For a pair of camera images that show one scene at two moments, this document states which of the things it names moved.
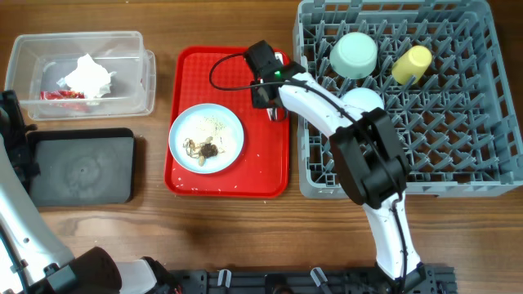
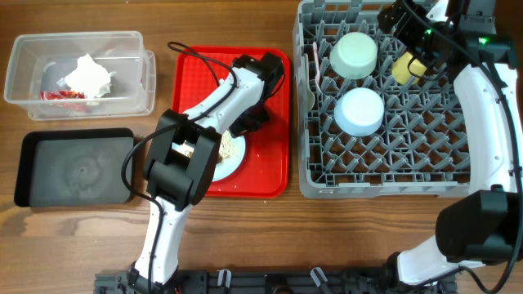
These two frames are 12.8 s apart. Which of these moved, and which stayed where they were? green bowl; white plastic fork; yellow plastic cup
Moved: white plastic fork
Stayed: green bowl; yellow plastic cup
